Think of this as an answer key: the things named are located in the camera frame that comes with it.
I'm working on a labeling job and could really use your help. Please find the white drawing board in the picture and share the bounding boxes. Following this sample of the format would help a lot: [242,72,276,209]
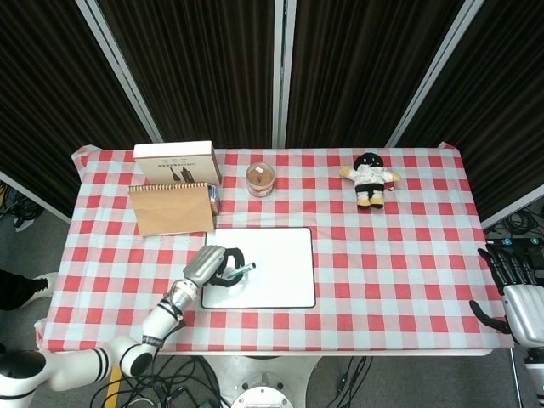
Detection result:
[200,226,317,310]

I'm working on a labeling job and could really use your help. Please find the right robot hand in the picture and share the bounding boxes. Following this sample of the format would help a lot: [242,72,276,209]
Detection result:
[468,243,544,348]

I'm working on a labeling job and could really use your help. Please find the red white checkered tablecloth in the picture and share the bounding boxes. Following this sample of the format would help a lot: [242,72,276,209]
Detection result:
[36,141,511,354]

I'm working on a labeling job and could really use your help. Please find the plush doll in white shirt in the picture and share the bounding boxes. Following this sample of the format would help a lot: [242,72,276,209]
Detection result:
[339,152,402,211]

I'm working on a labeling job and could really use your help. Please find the white cardboard box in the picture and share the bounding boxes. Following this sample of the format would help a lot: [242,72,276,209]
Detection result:
[133,140,223,187]

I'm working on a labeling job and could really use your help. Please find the black electronic device with lights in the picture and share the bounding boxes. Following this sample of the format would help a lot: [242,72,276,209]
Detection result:
[484,235,544,273]

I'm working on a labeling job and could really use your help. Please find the dark folding screen partition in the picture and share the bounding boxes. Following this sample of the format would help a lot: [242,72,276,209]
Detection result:
[0,0,544,230]

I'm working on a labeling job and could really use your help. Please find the person's shoe and leg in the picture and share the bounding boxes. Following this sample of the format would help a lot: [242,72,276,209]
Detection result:
[0,269,57,312]

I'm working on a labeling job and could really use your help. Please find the black floor cables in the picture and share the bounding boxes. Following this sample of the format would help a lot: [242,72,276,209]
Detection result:
[91,354,222,408]

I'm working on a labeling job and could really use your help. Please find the green marker pen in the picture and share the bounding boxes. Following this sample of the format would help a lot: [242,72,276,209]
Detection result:
[224,262,258,280]

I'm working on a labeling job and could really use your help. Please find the small blue card box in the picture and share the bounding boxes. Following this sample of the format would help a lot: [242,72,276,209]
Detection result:
[207,184,223,213]

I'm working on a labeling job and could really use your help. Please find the brown spiral notebook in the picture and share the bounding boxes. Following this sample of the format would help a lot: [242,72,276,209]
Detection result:
[127,182,216,237]

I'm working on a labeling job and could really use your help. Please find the glass jar with brown contents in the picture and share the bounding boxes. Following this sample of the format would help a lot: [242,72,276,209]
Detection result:
[245,161,276,199]

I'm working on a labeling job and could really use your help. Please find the yellow floor tape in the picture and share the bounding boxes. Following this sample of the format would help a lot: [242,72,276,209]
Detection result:
[104,367,124,408]

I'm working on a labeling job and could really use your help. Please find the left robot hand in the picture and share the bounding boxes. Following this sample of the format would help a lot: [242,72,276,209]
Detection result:
[182,244,247,291]

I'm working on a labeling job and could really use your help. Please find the white round table base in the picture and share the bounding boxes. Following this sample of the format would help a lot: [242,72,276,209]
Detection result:
[199,354,331,408]

